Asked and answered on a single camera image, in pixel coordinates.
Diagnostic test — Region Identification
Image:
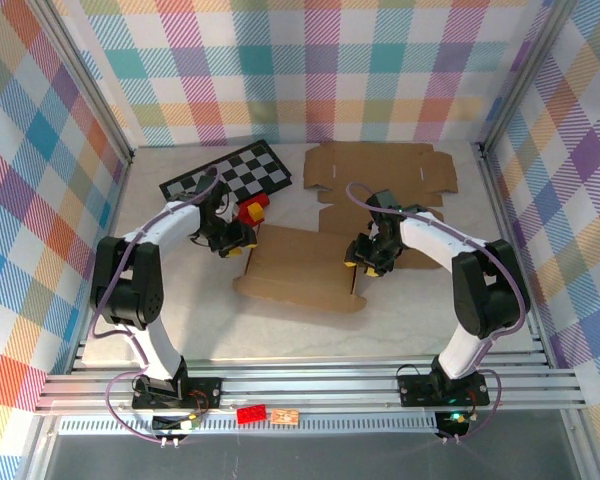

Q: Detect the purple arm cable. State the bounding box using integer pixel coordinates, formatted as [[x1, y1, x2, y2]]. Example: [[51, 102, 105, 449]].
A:
[[346, 182, 526, 445], [90, 167, 220, 445]]

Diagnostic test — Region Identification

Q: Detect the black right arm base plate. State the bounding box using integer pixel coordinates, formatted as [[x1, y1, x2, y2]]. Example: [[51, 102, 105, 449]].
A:
[[397, 372, 492, 408]]

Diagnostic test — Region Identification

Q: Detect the small black controller board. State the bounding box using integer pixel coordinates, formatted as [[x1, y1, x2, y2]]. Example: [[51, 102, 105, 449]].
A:
[[435, 409, 472, 437], [151, 412, 205, 435]]

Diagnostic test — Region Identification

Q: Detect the white slotted cable duct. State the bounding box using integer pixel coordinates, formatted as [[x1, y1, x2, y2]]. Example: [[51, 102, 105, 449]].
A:
[[57, 413, 441, 437]]

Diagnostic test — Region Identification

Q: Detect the brown cardboard box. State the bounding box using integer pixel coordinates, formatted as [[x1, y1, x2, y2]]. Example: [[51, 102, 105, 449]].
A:
[[302, 141, 457, 271], [232, 223, 369, 315]]

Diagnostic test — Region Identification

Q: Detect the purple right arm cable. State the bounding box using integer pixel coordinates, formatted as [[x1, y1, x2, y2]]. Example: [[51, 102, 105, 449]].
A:
[[346, 182, 526, 445]]

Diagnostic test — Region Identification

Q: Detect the flat red toy brick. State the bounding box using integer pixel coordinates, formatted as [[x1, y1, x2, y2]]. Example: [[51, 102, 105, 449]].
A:
[[235, 403, 269, 426]]

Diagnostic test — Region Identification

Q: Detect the aluminium side rail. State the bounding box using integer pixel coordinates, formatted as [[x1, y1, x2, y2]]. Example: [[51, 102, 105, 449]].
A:
[[477, 144, 556, 369]]

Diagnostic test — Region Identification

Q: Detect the aluminium frame post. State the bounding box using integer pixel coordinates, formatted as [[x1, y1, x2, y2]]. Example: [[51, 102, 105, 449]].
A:
[[27, 0, 135, 165], [477, 0, 579, 156]]

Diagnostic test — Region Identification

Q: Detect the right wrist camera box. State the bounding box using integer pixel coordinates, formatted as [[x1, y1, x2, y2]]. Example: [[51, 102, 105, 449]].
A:
[[363, 188, 400, 214]]

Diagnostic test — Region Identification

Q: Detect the black grey checkerboard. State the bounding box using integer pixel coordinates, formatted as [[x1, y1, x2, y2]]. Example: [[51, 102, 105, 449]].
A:
[[158, 139, 294, 216]]

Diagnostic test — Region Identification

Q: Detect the red toy brick shape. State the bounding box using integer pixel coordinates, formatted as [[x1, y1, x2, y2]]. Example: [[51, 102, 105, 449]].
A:
[[232, 192, 272, 231]]

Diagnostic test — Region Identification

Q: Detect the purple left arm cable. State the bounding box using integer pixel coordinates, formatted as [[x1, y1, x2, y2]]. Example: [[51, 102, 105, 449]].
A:
[[90, 167, 220, 445]]

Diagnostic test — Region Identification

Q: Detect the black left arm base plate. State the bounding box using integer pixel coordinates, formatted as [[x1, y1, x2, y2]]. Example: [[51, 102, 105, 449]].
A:
[[131, 377, 225, 410]]

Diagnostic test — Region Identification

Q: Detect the aluminium mounting rail beam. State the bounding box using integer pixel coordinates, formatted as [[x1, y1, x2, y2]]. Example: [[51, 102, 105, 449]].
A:
[[33, 355, 590, 416]]

